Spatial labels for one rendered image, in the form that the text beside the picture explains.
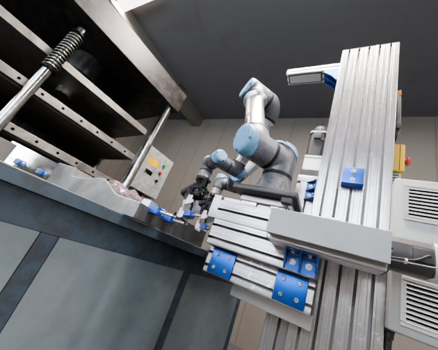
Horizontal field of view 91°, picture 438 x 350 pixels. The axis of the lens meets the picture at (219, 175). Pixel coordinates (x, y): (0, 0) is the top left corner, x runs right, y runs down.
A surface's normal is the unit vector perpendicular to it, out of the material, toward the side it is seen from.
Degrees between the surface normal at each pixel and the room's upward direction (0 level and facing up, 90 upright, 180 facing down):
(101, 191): 90
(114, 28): 90
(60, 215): 90
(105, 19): 90
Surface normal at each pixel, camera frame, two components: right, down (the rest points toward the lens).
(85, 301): 0.79, 0.06
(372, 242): -0.40, -0.48
